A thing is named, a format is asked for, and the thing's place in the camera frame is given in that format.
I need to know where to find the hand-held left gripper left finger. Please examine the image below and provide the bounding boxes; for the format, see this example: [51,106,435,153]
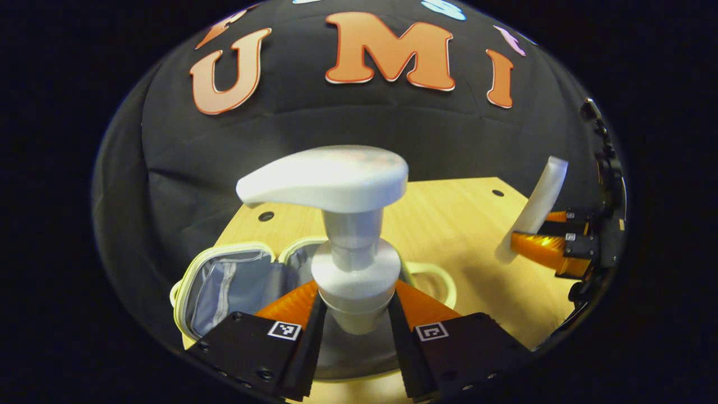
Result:
[185,279,327,402]

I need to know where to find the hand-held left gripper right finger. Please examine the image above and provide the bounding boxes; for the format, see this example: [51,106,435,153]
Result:
[388,279,533,401]

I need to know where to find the white squeeze tube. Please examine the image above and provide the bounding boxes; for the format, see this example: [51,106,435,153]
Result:
[495,156,569,264]

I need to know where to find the pale yellow suitcase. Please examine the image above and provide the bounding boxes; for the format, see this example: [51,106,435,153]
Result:
[170,236,458,383]

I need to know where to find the white pump bottle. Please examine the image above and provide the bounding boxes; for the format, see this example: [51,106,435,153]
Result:
[236,145,409,336]

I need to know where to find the black backdrop cloth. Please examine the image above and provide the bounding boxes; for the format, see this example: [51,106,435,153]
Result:
[93,0,623,348]

